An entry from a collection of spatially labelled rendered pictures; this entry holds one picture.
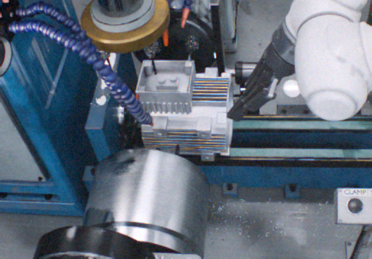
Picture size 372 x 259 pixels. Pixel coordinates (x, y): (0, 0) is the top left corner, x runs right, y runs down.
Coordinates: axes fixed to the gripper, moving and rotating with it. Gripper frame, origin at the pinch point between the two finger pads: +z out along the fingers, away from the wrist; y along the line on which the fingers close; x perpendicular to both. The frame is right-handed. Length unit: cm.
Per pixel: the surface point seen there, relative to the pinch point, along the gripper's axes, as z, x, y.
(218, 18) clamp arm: -6.4, -9.8, -18.0
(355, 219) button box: -7.3, 22.8, 23.8
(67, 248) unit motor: -12, -31, 47
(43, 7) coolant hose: -14.0, -45.3, 6.7
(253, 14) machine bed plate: 26, 16, -68
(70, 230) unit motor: -12, -31, 44
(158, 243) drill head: 3.6, -12.9, 34.5
